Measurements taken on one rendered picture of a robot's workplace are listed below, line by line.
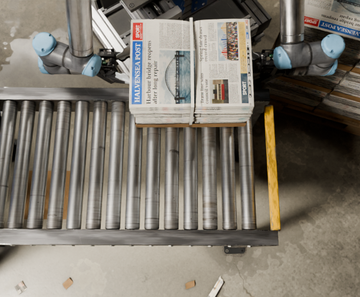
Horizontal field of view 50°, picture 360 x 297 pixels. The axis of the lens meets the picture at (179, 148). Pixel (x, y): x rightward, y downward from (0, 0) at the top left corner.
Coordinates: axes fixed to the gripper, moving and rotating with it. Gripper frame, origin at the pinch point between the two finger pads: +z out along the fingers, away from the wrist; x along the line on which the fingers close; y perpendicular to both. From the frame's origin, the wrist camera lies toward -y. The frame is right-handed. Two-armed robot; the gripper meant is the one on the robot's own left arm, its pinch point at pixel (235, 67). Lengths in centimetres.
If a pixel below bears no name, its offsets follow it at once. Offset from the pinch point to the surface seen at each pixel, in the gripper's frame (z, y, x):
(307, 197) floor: -49, -80, 38
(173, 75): 22.4, 23.0, 13.9
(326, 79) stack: -46, -30, -9
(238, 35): 2.7, 24.1, 1.0
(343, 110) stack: -64, -55, -3
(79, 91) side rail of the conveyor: 56, 0, 9
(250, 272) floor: -16, -79, 77
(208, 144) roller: 10.5, 0.0, 28.9
